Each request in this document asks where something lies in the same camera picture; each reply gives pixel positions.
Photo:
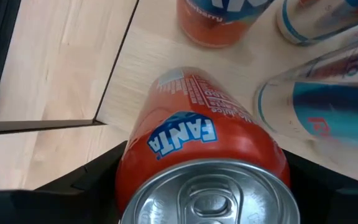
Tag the red strawberry Fanta can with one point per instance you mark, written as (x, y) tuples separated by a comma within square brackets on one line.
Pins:
[(197, 155)]

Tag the tall blue silver Red Bull can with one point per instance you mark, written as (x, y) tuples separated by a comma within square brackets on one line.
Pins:
[(331, 105), (309, 21)]

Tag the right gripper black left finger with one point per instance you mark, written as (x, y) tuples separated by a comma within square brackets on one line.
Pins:
[(57, 205)]

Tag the wooden shelf with black frame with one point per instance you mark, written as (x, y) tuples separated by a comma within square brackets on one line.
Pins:
[(154, 56)]

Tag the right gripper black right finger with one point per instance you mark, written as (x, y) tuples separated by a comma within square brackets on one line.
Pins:
[(337, 205)]

